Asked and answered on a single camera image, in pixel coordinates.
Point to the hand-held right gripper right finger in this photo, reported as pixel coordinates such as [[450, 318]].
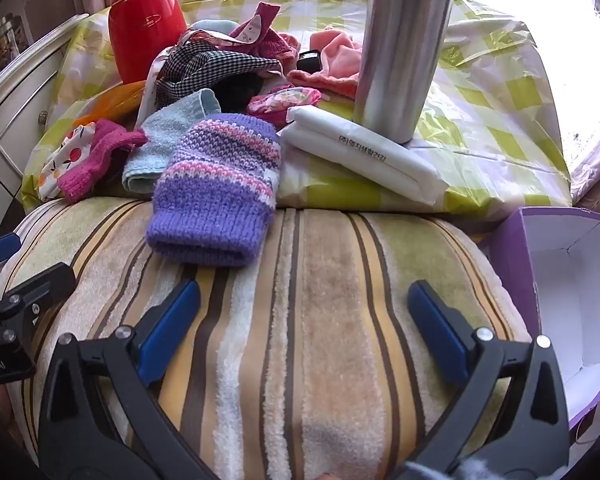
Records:
[[437, 332]]

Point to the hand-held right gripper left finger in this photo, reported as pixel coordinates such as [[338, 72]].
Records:
[[170, 327]]

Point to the purple cardboard box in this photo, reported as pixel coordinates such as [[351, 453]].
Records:
[[515, 270]]

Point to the purple striped knit hat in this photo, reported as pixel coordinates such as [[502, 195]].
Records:
[[215, 190]]

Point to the light blue terry towel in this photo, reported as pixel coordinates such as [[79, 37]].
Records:
[[155, 145]]

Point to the black velvet cloth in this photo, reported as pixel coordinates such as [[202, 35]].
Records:
[[240, 92]]

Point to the white cabinet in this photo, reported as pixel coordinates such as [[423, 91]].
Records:
[[15, 125]]

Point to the magenta knit sock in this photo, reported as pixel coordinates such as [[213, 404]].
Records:
[[265, 20], [97, 155]]

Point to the orange plastic object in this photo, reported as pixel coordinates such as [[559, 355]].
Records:
[[115, 100]]

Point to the green checked plastic tablecloth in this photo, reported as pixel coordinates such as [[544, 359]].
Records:
[[480, 125]]

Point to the pink patterned pouch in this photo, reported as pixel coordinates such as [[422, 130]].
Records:
[[280, 102]]

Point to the black white houndstooth cloth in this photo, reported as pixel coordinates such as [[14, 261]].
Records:
[[200, 67]]

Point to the red thermos flask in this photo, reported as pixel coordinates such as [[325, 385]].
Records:
[[145, 25]]

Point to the stainless steel bottle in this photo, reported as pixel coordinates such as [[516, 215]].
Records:
[[405, 50]]

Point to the white lace curtain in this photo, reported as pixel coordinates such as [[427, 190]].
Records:
[[595, 85]]

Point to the small black roll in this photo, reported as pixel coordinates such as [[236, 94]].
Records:
[[308, 61]]

